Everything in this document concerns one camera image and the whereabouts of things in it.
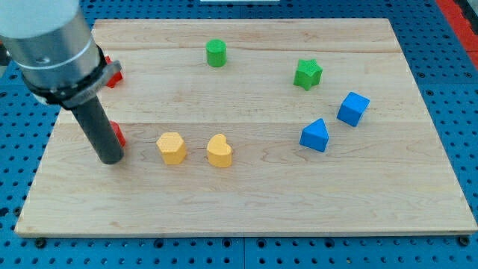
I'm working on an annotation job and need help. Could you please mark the yellow hexagon block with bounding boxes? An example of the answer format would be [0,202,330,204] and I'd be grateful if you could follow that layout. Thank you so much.
[156,132,187,165]

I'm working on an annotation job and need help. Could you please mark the wooden board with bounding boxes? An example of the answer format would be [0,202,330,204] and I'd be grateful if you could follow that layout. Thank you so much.
[15,19,477,238]

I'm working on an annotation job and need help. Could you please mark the blue cube block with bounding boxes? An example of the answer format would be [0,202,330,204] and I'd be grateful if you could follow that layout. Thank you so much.
[337,92,370,127]

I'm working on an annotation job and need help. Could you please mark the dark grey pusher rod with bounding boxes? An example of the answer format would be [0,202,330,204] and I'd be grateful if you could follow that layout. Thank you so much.
[72,97,124,164]

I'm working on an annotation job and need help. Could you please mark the green cylinder block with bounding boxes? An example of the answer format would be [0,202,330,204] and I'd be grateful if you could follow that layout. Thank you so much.
[205,39,227,67]

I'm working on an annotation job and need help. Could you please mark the red block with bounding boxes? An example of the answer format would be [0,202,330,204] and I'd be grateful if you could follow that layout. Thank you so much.
[105,55,123,88]
[110,120,126,147]

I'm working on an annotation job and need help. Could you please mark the yellow heart block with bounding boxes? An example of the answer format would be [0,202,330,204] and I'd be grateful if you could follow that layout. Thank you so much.
[206,134,232,168]

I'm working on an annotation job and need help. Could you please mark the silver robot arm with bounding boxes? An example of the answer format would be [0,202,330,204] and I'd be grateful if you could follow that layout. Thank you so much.
[1,0,122,109]

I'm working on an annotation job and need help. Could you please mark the red block upper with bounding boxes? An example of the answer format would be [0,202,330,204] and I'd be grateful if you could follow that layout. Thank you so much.
[105,55,123,88]

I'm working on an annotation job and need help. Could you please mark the green star block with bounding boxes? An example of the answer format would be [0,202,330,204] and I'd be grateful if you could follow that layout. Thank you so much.
[293,59,323,91]

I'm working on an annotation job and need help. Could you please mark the red block lower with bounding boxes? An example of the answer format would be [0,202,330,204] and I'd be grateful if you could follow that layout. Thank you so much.
[110,120,126,147]

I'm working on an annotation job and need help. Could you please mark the blue triangle block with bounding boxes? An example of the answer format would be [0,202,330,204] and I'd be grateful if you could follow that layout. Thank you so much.
[299,118,329,152]

